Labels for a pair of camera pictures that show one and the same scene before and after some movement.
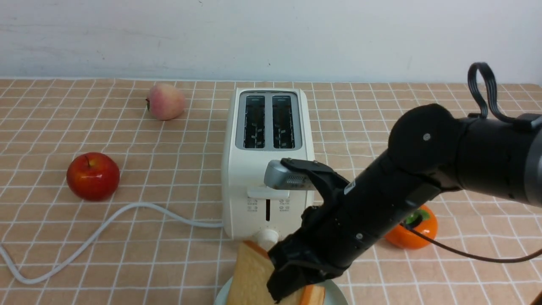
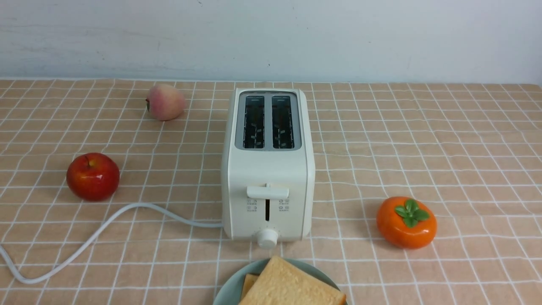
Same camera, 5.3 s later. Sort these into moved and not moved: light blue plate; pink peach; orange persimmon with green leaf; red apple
Moved: light blue plate
Not moved: pink peach; orange persimmon with green leaf; red apple
